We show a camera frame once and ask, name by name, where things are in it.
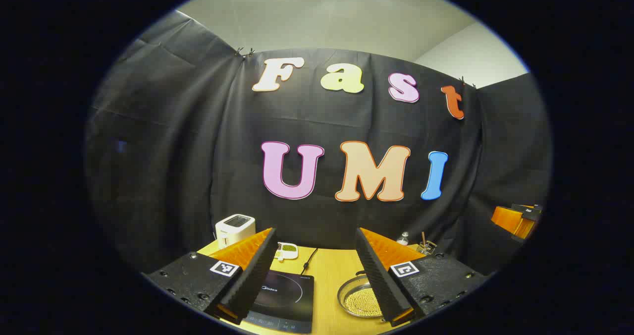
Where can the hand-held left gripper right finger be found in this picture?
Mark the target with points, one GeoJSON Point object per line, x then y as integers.
{"type": "Point", "coordinates": [379, 280]}

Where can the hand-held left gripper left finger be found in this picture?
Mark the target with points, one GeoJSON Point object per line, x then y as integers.
{"type": "Point", "coordinates": [252, 280]}

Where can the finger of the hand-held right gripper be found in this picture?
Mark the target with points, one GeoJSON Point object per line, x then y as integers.
{"type": "Point", "coordinates": [510, 221]}

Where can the pile of yellow soybeans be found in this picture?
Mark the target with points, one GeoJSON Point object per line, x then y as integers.
{"type": "Point", "coordinates": [361, 303]}

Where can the stainless steel pot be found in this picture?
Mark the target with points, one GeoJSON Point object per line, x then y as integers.
{"type": "Point", "coordinates": [349, 295]}

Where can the black induction cooktop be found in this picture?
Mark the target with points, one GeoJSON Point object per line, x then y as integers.
{"type": "Point", "coordinates": [290, 300]}

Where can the white divided bean dish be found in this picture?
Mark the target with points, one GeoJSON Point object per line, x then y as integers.
{"type": "Point", "coordinates": [287, 250]}

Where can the clear bottle with pink label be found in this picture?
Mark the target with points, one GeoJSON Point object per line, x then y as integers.
{"type": "Point", "coordinates": [403, 239]}

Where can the white toaster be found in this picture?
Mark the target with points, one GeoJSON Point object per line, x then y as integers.
{"type": "Point", "coordinates": [235, 231]}

